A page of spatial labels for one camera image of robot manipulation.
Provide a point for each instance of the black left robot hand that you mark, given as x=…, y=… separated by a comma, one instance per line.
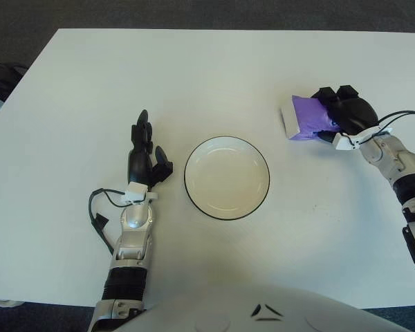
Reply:
x=138, y=166

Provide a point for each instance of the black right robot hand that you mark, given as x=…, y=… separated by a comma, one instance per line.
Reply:
x=352, y=112

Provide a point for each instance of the purple tissue paper pack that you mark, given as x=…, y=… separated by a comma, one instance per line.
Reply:
x=307, y=115

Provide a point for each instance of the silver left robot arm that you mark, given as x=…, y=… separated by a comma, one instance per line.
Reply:
x=135, y=221

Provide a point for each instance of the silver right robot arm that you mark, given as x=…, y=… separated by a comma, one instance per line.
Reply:
x=394, y=155

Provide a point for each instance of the white plate black rim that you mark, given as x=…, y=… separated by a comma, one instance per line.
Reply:
x=224, y=180

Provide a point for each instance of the black bag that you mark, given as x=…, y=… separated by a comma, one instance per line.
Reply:
x=1, y=77

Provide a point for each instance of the white table foot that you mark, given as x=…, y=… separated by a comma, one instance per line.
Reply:
x=8, y=303

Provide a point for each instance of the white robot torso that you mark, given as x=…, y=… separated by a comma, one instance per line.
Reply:
x=263, y=318

